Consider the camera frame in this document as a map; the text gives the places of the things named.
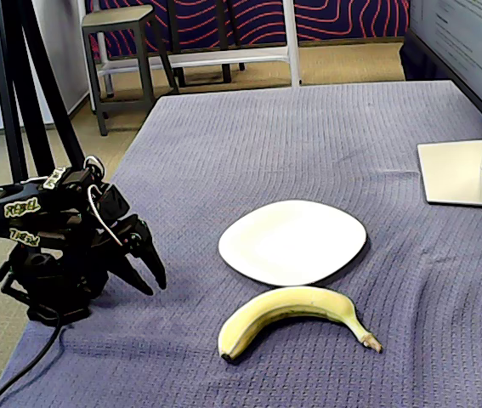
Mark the yellow banana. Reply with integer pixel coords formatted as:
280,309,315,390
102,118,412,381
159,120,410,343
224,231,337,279
217,285,384,363

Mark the white square plate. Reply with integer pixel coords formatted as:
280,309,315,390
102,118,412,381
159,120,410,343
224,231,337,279
218,199,369,286

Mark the black tripod stand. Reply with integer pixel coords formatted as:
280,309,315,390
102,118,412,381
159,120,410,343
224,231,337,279
0,0,87,186

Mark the purple-blue woven cloth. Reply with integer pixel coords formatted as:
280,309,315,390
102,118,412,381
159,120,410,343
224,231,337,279
0,79,482,408

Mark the grey stool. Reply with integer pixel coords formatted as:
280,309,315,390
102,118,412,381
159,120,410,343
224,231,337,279
81,3,180,137

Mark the navy panel with red lines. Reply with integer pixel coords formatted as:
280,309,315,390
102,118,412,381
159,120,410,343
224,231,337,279
85,0,411,56

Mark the silver monitor stand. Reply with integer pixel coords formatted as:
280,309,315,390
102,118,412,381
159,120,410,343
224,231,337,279
417,122,482,209

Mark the computer monitor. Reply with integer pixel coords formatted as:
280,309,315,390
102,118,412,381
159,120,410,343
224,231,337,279
405,0,482,145

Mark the black chair frame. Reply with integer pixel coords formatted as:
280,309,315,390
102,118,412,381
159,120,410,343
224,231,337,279
166,0,246,86

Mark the white table frame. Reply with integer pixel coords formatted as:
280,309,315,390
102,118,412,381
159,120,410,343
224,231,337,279
95,0,302,88

